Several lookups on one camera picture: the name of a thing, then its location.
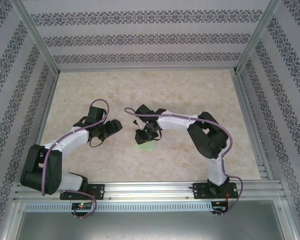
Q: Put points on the rear aluminium table edge rail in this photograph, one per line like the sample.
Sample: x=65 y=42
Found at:
x=145 y=68

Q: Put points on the right aluminium frame post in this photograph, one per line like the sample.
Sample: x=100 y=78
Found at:
x=257 y=37

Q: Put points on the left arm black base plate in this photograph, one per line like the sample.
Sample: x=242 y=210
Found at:
x=100 y=191

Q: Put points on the aluminium table edge rail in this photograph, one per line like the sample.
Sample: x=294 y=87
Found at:
x=251 y=125
x=40 y=130
x=145 y=68

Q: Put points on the circuit board with green light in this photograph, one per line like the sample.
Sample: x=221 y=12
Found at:
x=81 y=206

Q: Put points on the grey sheet metal tray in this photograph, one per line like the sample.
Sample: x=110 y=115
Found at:
x=150 y=225

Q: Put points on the light green cloth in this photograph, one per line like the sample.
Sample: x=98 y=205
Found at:
x=147 y=147

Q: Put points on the aluminium frame post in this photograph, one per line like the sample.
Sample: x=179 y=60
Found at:
x=257 y=37
x=35 y=37

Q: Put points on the left aluminium frame post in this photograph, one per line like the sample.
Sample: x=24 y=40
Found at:
x=35 y=37

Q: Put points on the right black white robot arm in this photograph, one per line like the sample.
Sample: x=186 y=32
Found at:
x=207 y=140

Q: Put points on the small circuit board with pins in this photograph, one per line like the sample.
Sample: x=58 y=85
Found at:
x=218 y=207

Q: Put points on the aluminium mounting rail beam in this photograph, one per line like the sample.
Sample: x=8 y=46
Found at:
x=150 y=190

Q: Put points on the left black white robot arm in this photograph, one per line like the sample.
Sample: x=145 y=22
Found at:
x=40 y=170

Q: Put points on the right aluminium table edge rail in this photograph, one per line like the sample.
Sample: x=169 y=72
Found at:
x=251 y=125

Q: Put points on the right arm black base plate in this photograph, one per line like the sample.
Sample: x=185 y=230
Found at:
x=198 y=191

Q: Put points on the left aluminium table edge rail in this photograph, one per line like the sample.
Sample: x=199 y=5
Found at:
x=40 y=130

